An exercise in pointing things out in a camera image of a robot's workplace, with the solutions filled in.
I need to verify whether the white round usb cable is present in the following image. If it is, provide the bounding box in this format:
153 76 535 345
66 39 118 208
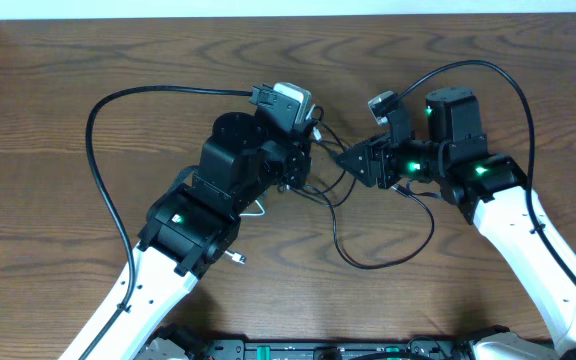
225 125 323 265

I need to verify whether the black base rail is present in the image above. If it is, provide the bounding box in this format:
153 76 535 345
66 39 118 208
137 324 559 360

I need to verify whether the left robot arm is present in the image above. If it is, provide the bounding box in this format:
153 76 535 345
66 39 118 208
62 110 314 359

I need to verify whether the black usb cable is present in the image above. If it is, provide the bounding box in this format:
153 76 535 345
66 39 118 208
287 105 436 271

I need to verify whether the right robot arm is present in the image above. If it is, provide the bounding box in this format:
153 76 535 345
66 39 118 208
337 87 576 359

